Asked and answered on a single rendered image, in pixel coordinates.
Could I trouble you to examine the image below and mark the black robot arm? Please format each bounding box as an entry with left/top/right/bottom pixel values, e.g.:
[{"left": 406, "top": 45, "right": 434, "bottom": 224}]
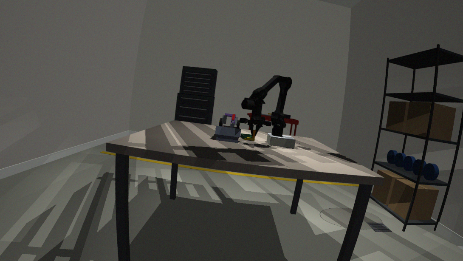
[{"left": 241, "top": 75, "right": 292, "bottom": 137}]

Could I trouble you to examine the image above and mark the green tray rim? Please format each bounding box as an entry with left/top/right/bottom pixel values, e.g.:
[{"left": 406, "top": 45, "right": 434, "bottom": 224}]
[{"left": 241, "top": 133, "right": 252, "bottom": 139}]

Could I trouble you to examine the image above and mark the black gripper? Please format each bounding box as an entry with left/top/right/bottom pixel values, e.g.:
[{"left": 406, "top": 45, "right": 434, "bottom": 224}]
[{"left": 240, "top": 110, "right": 271, "bottom": 136}]

